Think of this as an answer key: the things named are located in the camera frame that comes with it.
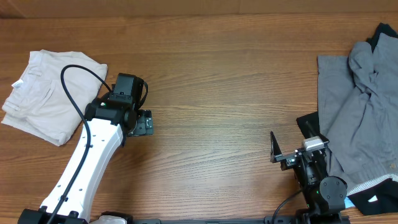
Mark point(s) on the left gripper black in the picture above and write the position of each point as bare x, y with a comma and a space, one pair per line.
144, 124

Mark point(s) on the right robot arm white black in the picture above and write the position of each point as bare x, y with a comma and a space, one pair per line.
324, 194

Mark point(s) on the grey garment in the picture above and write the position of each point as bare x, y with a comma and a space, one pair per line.
363, 109

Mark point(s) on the beige shorts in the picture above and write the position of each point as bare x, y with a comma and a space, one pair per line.
38, 103

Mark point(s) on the black garment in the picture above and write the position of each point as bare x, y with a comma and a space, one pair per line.
376, 199

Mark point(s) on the light blue cloth piece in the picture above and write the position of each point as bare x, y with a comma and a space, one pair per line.
348, 203

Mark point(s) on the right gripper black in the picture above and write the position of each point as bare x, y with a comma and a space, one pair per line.
289, 156

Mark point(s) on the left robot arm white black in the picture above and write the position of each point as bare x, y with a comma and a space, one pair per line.
109, 121

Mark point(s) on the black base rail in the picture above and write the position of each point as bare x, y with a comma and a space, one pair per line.
114, 217

